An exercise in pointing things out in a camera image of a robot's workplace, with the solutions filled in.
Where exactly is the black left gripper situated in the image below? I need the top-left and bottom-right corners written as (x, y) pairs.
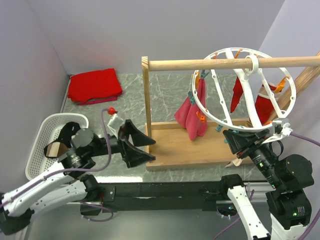
top-left (89, 119), bottom-right (157, 167)

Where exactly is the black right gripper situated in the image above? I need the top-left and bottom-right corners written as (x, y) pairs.
top-left (221, 125), bottom-right (283, 185)

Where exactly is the red sock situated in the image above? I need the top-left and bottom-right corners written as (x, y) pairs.
top-left (230, 77), bottom-right (244, 113)
top-left (255, 83), bottom-right (282, 125)

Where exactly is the black striped sock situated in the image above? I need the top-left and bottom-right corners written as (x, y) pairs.
top-left (57, 121), bottom-right (81, 148)

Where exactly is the cream brown striped sock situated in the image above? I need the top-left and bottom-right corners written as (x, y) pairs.
top-left (44, 141), bottom-right (69, 159)

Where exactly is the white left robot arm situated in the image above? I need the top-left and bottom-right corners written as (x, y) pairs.
top-left (0, 119), bottom-right (156, 236)

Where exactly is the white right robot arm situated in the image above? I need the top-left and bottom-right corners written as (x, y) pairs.
top-left (219, 129), bottom-right (317, 240)

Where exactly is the white round clip hanger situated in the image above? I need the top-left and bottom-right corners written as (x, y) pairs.
top-left (188, 47), bottom-right (297, 132)

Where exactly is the wooden clothes rack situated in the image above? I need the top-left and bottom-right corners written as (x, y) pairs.
top-left (141, 51), bottom-right (320, 172)

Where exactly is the orange clip front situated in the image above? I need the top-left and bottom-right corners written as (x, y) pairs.
top-left (196, 111), bottom-right (207, 123)

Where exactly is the pink hanging cloth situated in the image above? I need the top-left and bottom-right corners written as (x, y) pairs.
top-left (174, 78), bottom-right (208, 141)

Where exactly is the orange clip back right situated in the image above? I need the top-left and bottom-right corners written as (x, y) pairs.
top-left (274, 76), bottom-right (289, 93)

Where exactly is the teal clip front left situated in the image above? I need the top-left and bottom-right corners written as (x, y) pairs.
top-left (188, 90), bottom-right (198, 106)

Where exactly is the folded red cloth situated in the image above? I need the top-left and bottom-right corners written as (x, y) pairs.
top-left (67, 68), bottom-right (123, 105)

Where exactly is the orange clip holding pink cloth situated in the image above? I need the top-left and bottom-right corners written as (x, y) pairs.
top-left (192, 70), bottom-right (201, 89)

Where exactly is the teal clip left rim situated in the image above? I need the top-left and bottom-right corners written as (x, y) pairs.
top-left (200, 70), bottom-right (211, 79)

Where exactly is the orange clip back left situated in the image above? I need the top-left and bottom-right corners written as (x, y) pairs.
top-left (234, 48), bottom-right (243, 59)

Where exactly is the white perforated plastic basket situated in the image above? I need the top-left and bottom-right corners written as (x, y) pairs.
top-left (25, 113), bottom-right (89, 181)

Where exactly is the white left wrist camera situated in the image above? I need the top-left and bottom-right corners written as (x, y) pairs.
top-left (107, 107), bottom-right (126, 138)

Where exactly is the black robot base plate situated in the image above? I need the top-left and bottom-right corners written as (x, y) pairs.
top-left (89, 181), bottom-right (230, 212)

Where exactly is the aluminium frame rail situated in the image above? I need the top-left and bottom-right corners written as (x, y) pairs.
top-left (14, 181), bottom-right (83, 240)

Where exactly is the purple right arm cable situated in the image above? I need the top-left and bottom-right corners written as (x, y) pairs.
top-left (213, 132), bottom-right (320, 240)

